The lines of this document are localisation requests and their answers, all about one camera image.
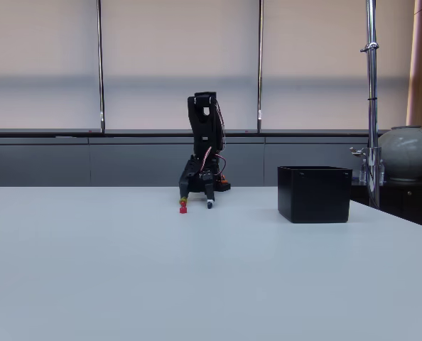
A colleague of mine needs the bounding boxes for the black robot base orange clamps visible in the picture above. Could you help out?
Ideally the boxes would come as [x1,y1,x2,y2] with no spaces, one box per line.
[213,173,232,193]

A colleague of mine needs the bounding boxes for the black plastic box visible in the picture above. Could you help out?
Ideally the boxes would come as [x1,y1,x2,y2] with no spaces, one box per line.
[276,165,354,224]

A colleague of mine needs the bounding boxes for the metal window mullion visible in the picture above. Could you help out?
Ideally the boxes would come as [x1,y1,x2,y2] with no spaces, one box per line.
[96,0,107,134]
[256,0,265,134]

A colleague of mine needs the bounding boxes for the chrome stand pole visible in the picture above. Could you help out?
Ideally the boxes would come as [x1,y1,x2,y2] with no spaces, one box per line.
[359,0,383,210]

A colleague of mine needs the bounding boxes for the dark wooden sideboard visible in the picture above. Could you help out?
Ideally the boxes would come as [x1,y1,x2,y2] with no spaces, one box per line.
[349,178,422,232]

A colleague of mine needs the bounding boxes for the grey round ceramic vase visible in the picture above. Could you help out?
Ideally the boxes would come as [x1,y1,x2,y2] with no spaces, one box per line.
[377,124,422,183]

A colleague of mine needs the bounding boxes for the red white gripper servo cable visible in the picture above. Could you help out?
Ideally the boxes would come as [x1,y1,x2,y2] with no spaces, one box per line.
[198,145,228,178]

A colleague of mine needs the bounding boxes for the red white arm servo cable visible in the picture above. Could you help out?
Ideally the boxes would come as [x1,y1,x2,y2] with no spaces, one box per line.
[212,98,229,153]

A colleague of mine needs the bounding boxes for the grey wall cabinet row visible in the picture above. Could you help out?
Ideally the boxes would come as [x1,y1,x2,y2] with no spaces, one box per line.
[0,136,370,188]

